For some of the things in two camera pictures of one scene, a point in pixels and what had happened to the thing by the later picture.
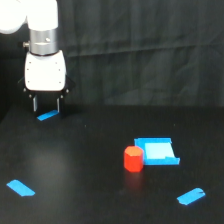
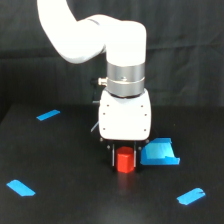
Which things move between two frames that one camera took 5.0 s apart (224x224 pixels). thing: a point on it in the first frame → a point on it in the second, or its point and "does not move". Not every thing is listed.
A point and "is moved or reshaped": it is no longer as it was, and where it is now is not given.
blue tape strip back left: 48,115 does not move
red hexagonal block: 133,158 is moved or reshaped
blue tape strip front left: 19,188 does not move
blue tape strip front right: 191,196 does not move
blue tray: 157,151 does not move
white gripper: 45,76 → 124,119
